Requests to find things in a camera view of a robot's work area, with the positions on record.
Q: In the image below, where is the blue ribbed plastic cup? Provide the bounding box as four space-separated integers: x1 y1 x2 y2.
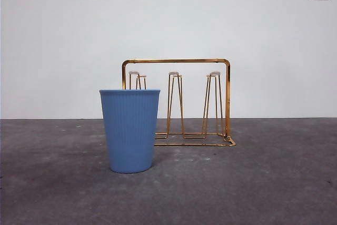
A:
98 89 161 174

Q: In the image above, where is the gold wire cup rack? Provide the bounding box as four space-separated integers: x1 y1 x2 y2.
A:
122 58 237 147

